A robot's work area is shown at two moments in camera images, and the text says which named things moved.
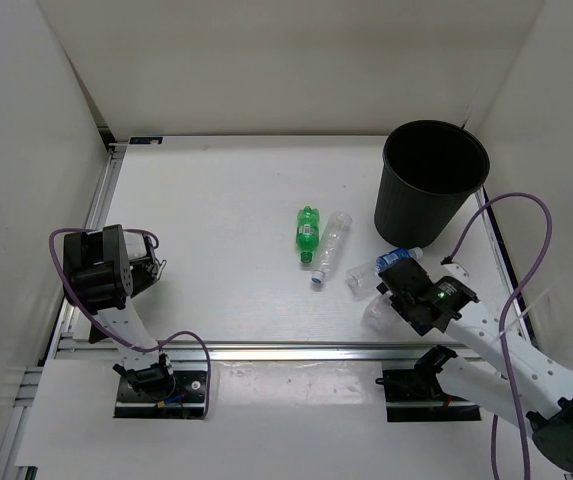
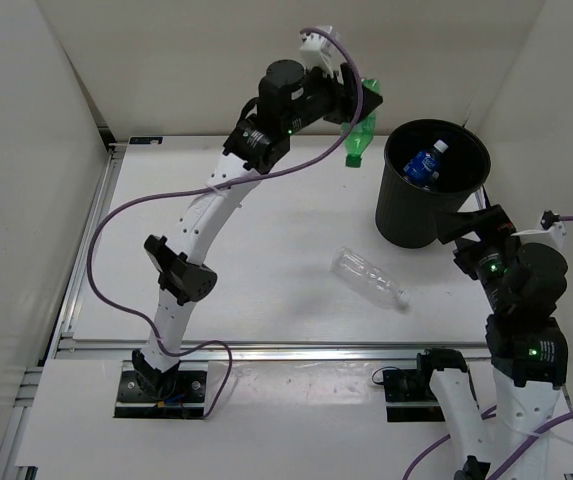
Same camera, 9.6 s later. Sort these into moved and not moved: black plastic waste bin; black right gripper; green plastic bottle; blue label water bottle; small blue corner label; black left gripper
Moved: green plastic bottle; black left gripper; blue label water bottle; black right gripper
Not moved: black plastic waste bin; small blue corner label
